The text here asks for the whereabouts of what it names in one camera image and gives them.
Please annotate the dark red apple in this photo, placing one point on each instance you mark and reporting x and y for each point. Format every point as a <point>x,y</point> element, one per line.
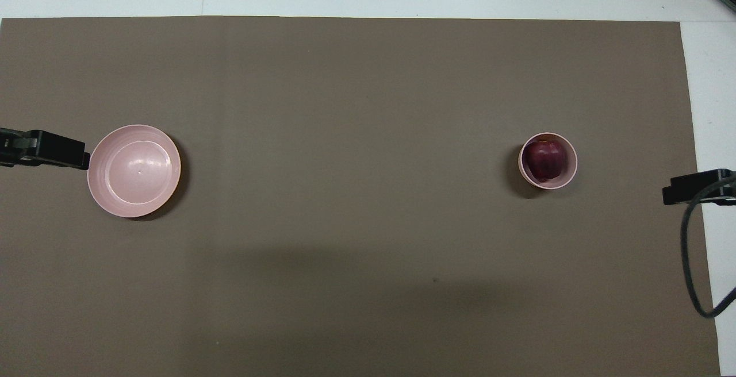
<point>543,160</point>

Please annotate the pink plate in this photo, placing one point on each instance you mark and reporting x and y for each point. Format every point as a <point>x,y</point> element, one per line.
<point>135,170</point>

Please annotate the pink bowl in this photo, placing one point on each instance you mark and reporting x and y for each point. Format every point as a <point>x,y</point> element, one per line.
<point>569,173</point>

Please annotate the brown table mat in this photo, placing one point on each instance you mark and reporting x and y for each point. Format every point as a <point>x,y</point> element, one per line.
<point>356,250</point>

